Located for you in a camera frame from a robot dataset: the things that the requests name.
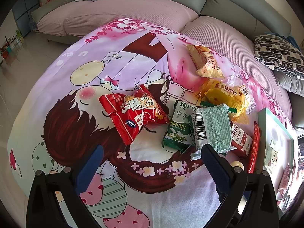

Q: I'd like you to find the red white snack packet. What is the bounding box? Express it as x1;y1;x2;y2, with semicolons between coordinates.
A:
231;123;253;158

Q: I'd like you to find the red wafer packet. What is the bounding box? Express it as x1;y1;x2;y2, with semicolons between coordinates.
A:
247;122;260;173

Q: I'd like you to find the green barcode biscuit packet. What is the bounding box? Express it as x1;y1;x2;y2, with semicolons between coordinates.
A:
188;104;237;161

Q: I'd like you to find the yellow bread packet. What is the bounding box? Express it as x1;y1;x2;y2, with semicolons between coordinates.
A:
196;79;249;125

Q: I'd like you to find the red nice snack bag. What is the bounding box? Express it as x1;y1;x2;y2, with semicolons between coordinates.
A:
99;84;169;146

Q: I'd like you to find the cream egg roll packet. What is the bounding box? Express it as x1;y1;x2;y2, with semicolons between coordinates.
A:
186;44;224;80

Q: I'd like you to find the clear steamed bun packet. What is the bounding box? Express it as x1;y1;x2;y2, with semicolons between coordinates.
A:
222;70;256;115

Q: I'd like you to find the teal cardboard box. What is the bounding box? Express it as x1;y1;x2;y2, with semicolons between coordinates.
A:
256;108;296;212

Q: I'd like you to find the grey cushion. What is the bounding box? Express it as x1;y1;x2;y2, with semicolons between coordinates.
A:
274;71;304;97

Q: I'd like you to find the pink cartoon print cloth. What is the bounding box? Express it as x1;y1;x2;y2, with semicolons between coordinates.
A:
8;17;292;227

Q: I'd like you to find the black white patterned pillow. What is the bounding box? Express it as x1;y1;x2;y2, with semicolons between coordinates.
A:
254;34;303;80

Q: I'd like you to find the pink sofa seat cover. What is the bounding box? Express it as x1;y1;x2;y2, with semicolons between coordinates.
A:
31;0;292;119

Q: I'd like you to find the grey sofa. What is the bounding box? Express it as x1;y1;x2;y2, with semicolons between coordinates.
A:
41;0;303;132

